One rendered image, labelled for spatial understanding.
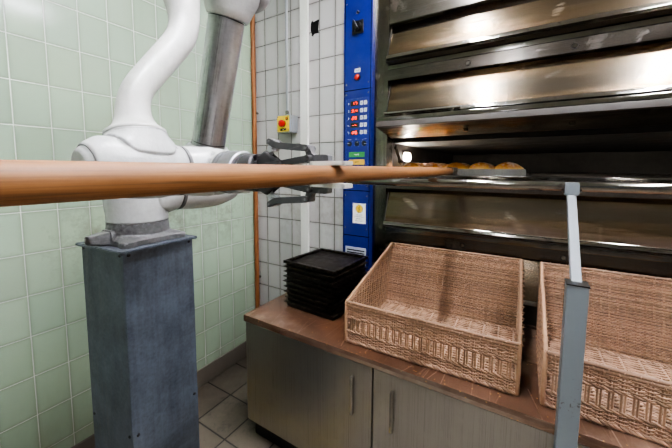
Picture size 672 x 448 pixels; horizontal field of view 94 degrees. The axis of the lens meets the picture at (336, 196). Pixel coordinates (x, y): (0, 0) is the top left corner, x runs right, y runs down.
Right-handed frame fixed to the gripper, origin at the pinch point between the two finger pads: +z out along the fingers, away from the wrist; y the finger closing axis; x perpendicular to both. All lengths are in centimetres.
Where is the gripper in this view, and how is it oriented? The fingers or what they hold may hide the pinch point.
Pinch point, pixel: (331, 174)
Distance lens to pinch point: 53.4
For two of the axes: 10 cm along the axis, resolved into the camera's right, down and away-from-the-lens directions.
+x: -5.2, 0.7, -8.5
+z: 8.6, 0.5, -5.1
